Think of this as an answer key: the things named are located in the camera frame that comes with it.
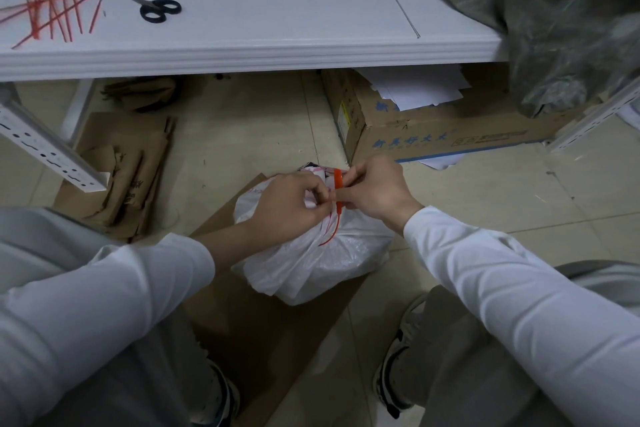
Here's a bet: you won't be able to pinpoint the person's right hand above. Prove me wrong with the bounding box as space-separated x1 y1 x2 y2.
333 155 426 235

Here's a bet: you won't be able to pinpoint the person's left hand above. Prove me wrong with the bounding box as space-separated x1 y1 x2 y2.
247 171 335 243

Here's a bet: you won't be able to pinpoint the red plastic seal tie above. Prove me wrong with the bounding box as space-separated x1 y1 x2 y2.
318 168 347 248

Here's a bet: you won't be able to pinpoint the white plastic bag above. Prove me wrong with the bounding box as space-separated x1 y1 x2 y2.
231 164 399 307

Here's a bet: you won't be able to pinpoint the person's left forearm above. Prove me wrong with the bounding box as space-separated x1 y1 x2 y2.
0 219 257 427

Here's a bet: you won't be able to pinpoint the person's right forearm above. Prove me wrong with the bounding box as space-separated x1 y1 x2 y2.
402 205 640 427

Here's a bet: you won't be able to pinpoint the white paper under box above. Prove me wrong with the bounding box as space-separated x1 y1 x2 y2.
417 153 472 171

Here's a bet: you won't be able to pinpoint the brown cardboard box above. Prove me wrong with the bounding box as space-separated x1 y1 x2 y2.
320 63 597 165

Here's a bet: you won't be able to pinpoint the white paper sheets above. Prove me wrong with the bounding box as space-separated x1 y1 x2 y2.
352 65 474 112

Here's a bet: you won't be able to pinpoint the flat brown cardboard sheet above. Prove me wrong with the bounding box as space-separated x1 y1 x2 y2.
181 172 372 427

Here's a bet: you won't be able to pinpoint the person's right shoe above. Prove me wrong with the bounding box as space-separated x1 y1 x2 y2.
372 292 431 421

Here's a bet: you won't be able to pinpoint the person's shoe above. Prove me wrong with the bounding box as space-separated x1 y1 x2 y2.
192 359 242 427
372 292 431 421

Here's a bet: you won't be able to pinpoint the person's right leg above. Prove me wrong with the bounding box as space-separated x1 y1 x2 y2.
395 260 640 427

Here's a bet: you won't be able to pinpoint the person's leg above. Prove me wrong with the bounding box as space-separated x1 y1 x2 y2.
395 260 640 427
0 206 221 427

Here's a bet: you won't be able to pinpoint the torn brown cardboard pieces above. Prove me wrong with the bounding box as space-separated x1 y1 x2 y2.
52 110 177 244

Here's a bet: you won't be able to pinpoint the crumpled brown paper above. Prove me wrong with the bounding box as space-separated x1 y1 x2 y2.
100 75 182 113

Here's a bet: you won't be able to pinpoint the person's left shoe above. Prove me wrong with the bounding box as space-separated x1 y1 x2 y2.
192 359 242 427

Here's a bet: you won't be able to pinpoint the white perforated metal upright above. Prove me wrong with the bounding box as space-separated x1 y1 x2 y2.
544 75 640 153
0 81 112 193

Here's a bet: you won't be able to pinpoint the grey plastic sack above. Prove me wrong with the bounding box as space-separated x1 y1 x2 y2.
392 0 640 118

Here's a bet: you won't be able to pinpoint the person's left leg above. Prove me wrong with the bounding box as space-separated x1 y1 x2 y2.
0 206 221 427

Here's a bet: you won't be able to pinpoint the black handled scissors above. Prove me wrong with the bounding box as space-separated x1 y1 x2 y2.
112 0 182 23

